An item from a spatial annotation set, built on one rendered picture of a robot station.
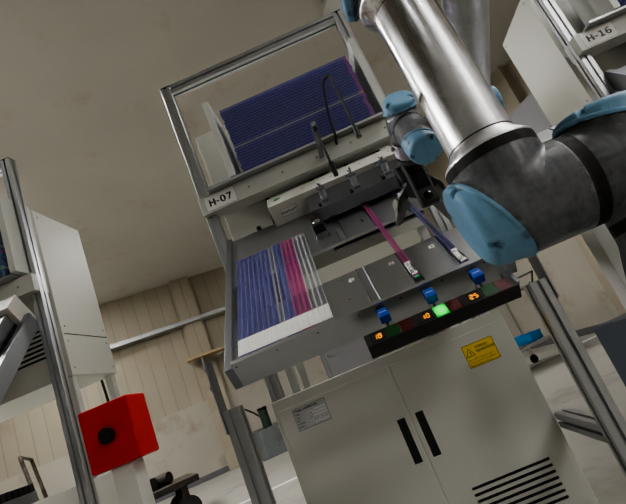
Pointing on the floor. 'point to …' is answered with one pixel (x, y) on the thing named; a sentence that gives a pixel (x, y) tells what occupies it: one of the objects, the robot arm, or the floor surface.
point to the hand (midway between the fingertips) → (425, 217)
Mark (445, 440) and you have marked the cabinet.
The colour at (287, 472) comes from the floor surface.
